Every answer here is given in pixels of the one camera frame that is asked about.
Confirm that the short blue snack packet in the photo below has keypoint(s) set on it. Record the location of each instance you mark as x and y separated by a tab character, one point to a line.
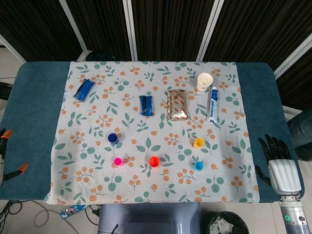
147	106

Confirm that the long blue snack packet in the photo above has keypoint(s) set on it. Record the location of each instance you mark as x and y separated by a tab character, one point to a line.
84	90

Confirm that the colourful wrapper on floor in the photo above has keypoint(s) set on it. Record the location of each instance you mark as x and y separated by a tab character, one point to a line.
73	211

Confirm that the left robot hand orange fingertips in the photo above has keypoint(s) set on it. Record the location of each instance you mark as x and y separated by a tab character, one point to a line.
2	158

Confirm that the teal table cover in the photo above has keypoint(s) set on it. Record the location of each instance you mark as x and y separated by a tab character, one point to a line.
34	109

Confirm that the yellow plastic cup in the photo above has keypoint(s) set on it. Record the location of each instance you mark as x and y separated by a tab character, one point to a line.
198	142

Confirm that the blue-grey robot torso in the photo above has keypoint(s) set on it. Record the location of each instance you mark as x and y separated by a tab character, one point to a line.
151	217

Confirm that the light blue plastic cup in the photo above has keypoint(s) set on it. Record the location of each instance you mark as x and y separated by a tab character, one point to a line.
198	166

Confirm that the white blue toothpaste tube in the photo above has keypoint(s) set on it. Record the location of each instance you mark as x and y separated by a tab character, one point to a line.
213	104

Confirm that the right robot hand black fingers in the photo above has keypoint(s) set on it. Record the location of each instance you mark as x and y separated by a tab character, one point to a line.
284	175

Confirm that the dark blue plastic cup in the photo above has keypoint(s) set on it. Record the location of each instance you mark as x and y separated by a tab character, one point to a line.
113	138

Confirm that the pink plastic cup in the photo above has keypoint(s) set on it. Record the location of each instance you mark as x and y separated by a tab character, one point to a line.
118	161

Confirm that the dark bag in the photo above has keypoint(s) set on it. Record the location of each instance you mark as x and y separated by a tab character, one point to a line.
101	56

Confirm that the black trash bin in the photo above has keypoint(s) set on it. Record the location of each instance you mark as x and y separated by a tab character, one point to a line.
226	224

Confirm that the white paper cup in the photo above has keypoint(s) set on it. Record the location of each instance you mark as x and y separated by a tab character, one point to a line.
204	81

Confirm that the white metal frame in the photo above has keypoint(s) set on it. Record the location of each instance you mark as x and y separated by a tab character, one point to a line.
292	111

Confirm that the orange plastic cup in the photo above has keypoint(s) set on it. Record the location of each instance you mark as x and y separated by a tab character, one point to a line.
154	161

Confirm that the floral print tablecloth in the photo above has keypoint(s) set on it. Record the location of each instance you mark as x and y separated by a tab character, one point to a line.
85	122

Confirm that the gold foil snack package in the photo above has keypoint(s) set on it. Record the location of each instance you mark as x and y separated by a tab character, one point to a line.
177	104

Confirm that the black device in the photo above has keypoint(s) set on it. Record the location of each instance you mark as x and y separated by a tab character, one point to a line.
5	91

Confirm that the dark folding screen white frame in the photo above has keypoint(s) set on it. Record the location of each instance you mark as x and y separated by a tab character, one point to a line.
170	24

